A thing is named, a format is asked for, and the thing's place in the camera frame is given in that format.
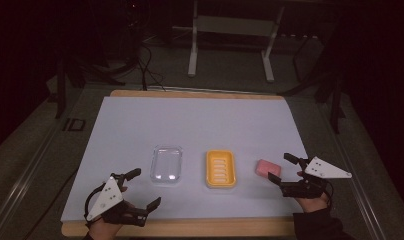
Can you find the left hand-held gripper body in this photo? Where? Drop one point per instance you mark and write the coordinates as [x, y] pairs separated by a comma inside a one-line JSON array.
[[106, 196]]

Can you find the black metal stand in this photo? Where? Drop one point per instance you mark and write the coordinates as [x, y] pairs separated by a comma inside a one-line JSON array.
[[336, 100], [60, 90]]

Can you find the clear plastic tray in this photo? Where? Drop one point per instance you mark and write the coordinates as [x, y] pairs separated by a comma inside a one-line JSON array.
[[166, 165]]

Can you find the white table mat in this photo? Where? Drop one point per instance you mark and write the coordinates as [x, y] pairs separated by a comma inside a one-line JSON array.
[[190, 123]]

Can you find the pink soap bar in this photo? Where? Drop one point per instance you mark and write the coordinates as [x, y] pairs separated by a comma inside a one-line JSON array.
[[268, 168]]

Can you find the metal floor rail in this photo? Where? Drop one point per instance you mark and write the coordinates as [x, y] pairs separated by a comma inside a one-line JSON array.
[[356, 186], [20, 186]]

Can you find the yellow soap dish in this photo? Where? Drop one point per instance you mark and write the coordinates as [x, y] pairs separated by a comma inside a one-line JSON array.
[[220, 168]]

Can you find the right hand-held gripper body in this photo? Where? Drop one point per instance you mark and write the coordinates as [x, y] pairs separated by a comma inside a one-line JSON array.
[[323, 170]]

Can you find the person's right hand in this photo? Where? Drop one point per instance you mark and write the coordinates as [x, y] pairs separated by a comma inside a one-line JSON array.
[[311, 204]]

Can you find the wooden table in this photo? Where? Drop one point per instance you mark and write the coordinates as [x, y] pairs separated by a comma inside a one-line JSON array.
[[196, 228]]

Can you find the person's left hand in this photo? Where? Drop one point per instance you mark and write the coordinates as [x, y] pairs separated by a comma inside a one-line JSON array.
[[103, 230]]

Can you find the white metal stand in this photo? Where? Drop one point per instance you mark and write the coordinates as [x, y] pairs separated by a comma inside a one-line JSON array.
[[233, 25]]

